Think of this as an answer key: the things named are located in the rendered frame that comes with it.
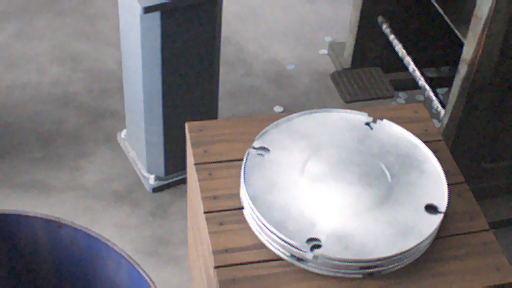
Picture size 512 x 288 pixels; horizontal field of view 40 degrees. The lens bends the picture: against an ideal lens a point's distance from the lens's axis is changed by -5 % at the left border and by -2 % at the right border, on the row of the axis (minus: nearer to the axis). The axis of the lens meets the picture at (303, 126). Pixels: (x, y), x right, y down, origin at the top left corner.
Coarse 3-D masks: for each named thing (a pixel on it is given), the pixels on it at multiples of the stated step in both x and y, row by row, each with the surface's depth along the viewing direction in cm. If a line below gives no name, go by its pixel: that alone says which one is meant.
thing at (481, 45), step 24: (480, 0) 120; (504, 0) 116; (480, 24) 121; (504, 24) 119; (480, 48) 122; (504, 48) 124; (456, 72) 131; (480, 72) 126; (504, 72) 128; (456, 96) 132; (480, 96) 130; (504, 96) 133; (456, 120) 133; (480, 120) 135; (504, 120) 139; (456, 144) 137; (480, 144) 140; (504, 144) 144; (480, 168) 146; (504, 168) 148; (480, 192) 150; (504, 192) 153; (504, 216) 149
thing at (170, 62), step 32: (128, 0) 127; (160, 0) 120; (192, 0) 123; (128, 32) 132; (160, 32) 125; (192, 32) 129; (128, 64) 138; (160, 64) 130; (192, 64) 134; (128, 96) 144; (160, 96) 135; (192, 96) 139; (128, 128) 152; (160, 128) 140; (160, 160) 146
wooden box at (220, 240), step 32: (192, 128) 113; (224, 128) 113; (256, 128) 114; (416, 128) 118; (192, 160) 108; (224, 160) 108; (448, 160) 113; (192, 192) 112; (224, 192) 103; (448, 192) 108; (192, 224) 118; (224, 224) 99; (448, 224) 103; (480, 224) 104; (192, 256) 124; (224, 256) 95; (256, 256) 95; (448, 256) 99; (480, 256) 99
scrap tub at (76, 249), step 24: (0, 216) 80; (24, 216) 80; (48, 216) 80; (0, 240) 82; (24, 240) 83; (48, 240) 82; (72, 240) 81; (96, 240) 79; (0, 264) 85; (24, 264) 86; (48, 264) 85; (72, 264) 84; (96, 264) 82; (120, 264) 79
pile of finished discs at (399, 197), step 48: (288, 144) 107; (336, 144) 108; (384, 144) 109; (240, 192) 103; (288, 192) 100; (336, 192) 100; (384, 192) 101; (432, 192) 102; (288, 240) 93; (336, 240) 94; (384, 240) 95; (432, 240) 100
